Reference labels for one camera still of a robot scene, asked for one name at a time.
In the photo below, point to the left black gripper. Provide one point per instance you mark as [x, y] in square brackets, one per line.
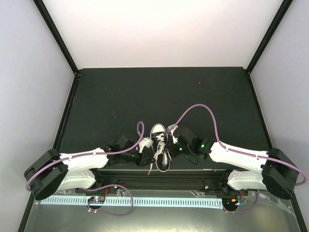
[142, 161]

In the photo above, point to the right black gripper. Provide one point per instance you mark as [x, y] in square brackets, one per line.
[173, 152]

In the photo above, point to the white shoelace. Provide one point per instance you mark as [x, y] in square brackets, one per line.
[161, 150]

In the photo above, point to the black white sneaker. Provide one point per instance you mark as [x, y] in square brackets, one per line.
[159, 128]

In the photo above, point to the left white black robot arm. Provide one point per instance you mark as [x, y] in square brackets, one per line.
[55, 171]

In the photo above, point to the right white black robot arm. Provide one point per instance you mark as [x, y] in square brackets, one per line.
[263, 170]

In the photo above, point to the black table mat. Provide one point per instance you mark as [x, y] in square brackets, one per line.
[210, 101]

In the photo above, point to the left small circuit board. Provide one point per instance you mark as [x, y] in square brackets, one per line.
[96, 199]

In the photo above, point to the small circuit board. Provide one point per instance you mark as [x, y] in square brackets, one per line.
[235, 202]
[96, 199]

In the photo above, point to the right small circuit board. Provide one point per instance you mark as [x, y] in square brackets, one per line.
[235, 202]

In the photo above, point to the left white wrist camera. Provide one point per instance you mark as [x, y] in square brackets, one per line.
[144, 143]

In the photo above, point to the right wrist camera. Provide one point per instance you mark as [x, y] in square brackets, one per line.
[171, 129]

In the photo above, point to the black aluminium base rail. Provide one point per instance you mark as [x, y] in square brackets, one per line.
[213, 183]

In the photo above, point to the light blue slotted cable duct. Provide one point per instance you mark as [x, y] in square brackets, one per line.
[136, 201]

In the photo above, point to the right black frame post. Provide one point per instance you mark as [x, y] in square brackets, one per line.
[279, 16]

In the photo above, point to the black frame post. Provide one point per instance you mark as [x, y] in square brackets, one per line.
[279, 16]
[56, 34]

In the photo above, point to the left black frame post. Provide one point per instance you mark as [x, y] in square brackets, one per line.
[56, 34]

